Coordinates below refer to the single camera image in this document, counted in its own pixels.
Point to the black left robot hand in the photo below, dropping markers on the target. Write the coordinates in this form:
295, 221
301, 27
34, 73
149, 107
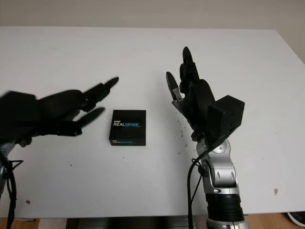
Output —
71, 107

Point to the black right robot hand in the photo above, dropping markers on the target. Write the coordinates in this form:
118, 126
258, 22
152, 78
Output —
195, 95

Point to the black RealSense box lid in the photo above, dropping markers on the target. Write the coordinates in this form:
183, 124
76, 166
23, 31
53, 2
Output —
128, 126

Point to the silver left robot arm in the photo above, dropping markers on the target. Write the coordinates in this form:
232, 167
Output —
4, 162

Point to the dark grey robot torso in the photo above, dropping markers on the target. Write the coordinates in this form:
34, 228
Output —
133, 223

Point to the black and white shoe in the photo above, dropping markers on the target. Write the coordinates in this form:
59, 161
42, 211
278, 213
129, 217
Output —
296, 218

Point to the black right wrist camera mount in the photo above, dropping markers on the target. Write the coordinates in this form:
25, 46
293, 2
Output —
225, 117

